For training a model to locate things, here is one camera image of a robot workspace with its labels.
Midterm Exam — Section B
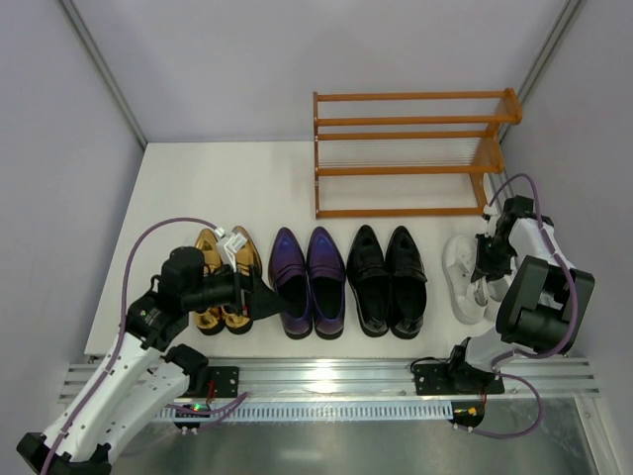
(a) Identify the white sneaker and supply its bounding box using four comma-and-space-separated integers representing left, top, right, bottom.
442, 235, 490, 325
483, 279, 509, 322

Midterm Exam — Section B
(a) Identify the black patent loafer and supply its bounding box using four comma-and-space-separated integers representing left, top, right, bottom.
346, 225, 391, 337
385, 226, 427, 339

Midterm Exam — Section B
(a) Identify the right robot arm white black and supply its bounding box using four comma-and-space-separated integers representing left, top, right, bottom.
442, 196, 595, 394

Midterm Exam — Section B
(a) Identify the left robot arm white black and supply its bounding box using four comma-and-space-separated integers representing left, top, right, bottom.
17, 247, 290, 474

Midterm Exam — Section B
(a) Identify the orange wooden shoe shelf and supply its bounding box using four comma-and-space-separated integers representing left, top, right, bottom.
312, 88, 522, 219

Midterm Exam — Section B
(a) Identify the left gold loafer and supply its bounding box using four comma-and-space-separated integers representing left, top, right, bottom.
192, 227, 225, 336

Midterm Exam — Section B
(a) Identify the gold loafer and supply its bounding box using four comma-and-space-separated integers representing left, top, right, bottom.
222, 226, 262, 334
192, 227, 225, 336

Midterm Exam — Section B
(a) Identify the right gold loafer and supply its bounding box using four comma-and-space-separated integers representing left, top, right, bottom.
222, 226, 262, 334

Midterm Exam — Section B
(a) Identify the left purple loafer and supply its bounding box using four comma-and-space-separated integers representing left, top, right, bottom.
268, 227, 313, 339

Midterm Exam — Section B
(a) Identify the purple loafer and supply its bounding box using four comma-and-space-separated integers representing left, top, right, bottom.
308, 227, 346, 340
268, 227, 313, 339

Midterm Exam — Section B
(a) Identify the right purple loafer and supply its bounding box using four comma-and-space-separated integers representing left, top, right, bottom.
308, 227, 346, 340

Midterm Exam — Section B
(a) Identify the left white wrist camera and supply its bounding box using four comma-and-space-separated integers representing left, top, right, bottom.
218, 232, 247, 272

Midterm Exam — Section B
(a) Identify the aluminium mounting rail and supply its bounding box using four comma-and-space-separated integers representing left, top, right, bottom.
59, 355, 600, 403

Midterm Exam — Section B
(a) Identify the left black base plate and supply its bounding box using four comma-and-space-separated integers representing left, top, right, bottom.
198, 365, 240, 400

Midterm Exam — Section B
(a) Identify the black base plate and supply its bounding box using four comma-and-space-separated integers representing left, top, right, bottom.
198, 365, 240, 400
409, 359, 505, 396

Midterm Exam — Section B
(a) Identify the slotted grey cable duct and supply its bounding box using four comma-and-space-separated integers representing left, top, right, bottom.
153, 398, 453, 424

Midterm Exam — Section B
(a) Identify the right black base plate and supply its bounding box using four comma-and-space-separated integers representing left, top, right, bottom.
409, 359, 505, 396

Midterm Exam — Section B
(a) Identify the right aluminium corner post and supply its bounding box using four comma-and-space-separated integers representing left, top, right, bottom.
497, 0, 588, 143

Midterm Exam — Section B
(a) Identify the aluminium corner post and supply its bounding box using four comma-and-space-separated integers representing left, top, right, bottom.
56, 0, 148, 150
497, 0, 588, 143

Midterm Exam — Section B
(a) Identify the left aluminium corner post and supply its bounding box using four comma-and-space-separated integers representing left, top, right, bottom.
56, 0, 148, 150

